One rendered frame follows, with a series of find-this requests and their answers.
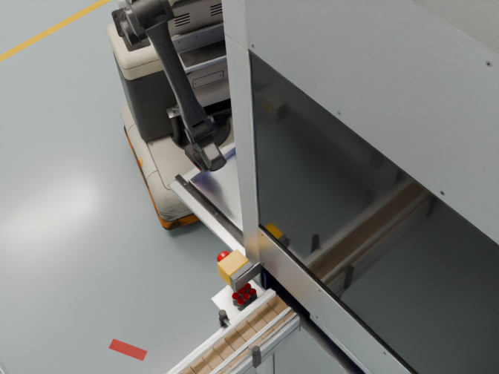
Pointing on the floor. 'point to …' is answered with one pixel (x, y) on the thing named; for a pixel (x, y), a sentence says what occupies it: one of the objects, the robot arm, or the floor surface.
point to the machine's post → (243, 128)
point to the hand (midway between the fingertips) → (201, 168)
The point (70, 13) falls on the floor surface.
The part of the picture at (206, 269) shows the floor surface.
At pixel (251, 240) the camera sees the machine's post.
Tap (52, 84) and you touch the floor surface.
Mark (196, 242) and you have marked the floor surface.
